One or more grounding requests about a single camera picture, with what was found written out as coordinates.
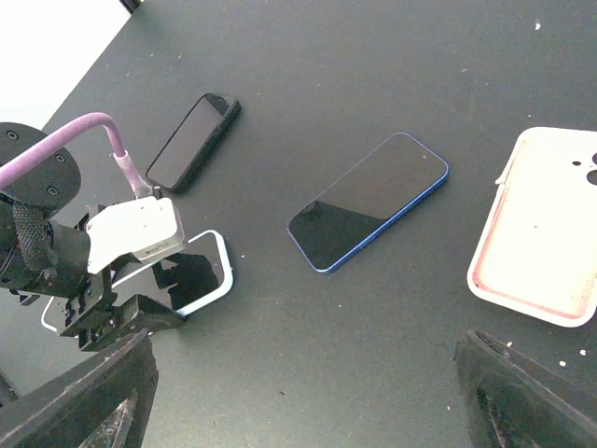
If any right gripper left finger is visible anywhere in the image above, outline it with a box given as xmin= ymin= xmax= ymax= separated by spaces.
xmin=1 ymin=329 xmax=159 ymax=447

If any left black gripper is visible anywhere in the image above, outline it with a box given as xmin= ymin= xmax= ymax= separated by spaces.
xmin=48 ymin=263 xmax=185 ymax=351

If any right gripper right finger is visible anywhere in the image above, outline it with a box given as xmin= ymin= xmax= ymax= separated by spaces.
xmin=454 ymin=330 xmax=596 ymax=447

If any pink phone case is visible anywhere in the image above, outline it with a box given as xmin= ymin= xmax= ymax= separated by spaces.
xmin=466 ymin=127 xmax=596 ymax=328

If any blue phone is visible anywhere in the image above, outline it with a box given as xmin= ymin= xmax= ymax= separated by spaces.
xmin=287 ymin=133 xmax=450 ymax=273

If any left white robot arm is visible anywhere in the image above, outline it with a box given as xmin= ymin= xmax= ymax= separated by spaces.
xmin=1 ymin=112 xmax=186 ymax=352

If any phone in black case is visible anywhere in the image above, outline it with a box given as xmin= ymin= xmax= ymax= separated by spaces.
xmin=146 ymin=92 xmax=242 ymax=192

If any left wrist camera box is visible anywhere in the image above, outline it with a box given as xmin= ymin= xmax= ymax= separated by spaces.
xmin=86 ymin=196 xmax=187 ymax=274

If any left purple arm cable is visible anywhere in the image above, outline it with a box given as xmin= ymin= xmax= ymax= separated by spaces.
xmin=0 ymin=111 xmax=155 ymax=200

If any left black frame post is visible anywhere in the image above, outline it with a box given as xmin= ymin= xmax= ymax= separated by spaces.
xmin=119 ymin=0 xmax=144 ymax=14

